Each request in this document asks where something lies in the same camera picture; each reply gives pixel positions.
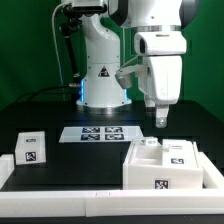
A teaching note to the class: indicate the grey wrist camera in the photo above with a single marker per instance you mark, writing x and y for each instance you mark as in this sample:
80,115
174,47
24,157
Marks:
123,75

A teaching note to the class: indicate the white sheet with markers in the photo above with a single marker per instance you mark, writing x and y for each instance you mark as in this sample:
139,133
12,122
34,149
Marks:
100,134

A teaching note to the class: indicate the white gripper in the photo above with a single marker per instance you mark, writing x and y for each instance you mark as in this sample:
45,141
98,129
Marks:
160,85

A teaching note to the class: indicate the white cabinet body box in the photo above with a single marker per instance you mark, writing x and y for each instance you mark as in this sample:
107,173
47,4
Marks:
143,169

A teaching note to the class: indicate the white cabinet top block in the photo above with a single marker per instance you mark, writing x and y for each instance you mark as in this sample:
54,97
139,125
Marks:
30,148

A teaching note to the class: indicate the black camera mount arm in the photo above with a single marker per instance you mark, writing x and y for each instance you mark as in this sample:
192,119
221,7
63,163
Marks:
70,36

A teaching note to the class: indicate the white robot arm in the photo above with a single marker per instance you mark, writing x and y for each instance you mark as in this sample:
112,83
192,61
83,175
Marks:
156,41

